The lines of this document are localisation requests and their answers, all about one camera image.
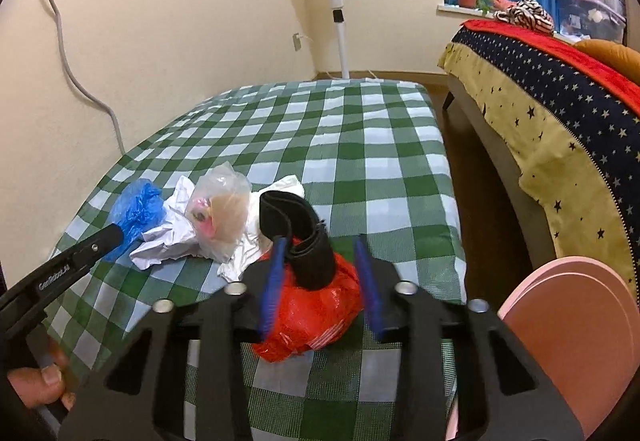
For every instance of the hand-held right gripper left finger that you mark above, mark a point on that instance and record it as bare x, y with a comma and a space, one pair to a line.
272, 286

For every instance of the pink cloth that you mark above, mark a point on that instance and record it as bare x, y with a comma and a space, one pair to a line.
502, 1

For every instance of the green checked tablecloth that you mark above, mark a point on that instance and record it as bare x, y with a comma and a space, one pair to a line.
350, 146

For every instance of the blue plastic bag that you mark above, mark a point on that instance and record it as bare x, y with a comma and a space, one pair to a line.
137, 211

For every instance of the orange pillow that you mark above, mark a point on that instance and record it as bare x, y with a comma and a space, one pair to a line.
610, 53

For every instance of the person's left hand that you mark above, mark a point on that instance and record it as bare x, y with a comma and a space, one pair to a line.
35, 383

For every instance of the striped cloth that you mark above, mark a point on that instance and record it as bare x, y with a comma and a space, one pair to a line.
530, 13

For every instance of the clear plastic bag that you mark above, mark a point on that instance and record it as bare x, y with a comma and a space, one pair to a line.
222, 216

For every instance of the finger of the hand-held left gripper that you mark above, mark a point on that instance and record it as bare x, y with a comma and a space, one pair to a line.
100, 241

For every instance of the clear storage box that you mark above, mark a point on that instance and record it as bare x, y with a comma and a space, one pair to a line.
595, 16

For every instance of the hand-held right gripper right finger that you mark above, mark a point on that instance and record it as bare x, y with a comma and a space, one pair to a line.
367, 286

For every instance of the pink plastic bin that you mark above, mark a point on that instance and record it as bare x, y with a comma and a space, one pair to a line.
575, 331

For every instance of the star print quilt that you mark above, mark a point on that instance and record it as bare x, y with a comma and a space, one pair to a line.
550, 121

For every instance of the white crumpled paper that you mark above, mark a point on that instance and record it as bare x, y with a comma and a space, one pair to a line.
165, 236

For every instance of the orange plastic bag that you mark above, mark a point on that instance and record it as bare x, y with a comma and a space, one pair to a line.
320, 311

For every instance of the white window sill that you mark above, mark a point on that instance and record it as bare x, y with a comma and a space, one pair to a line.
465, 9

